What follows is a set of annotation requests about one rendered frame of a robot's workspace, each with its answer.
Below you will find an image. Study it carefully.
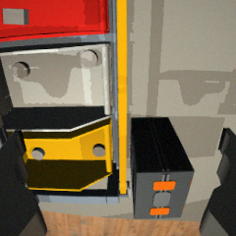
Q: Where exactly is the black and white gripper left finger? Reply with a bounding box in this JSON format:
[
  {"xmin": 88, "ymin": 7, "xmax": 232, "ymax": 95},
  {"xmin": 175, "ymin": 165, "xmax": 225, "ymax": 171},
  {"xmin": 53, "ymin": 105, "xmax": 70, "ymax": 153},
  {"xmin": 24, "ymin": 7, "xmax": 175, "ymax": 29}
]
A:
[{"xmin": 0, "ymin": 130, "xmax": 47, "ymax": 236}]

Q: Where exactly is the yellow vertical bar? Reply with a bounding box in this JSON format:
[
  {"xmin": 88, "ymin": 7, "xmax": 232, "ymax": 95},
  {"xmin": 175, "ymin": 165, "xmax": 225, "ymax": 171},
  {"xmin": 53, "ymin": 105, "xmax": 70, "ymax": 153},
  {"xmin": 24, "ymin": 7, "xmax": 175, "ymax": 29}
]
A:
[{"xmin": 117, "ymin": 0, "xmax": 127, "ymax": 194}]

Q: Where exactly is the grey metal block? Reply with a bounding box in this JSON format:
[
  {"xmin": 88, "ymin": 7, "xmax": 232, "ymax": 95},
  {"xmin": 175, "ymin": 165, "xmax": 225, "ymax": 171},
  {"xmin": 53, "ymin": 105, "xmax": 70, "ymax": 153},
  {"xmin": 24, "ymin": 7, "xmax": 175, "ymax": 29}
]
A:
[{"xmin": 3, "ymin": 8, "xmax": 29, "ymax": 25}]

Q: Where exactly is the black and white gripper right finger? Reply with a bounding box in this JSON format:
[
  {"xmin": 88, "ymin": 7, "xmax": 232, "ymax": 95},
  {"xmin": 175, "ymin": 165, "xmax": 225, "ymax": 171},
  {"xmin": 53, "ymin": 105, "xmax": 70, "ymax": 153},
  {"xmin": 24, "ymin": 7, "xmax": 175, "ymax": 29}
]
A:
[{"xmin": 199, "ymin": 128, "xmax": 236, "ymax": 236}]

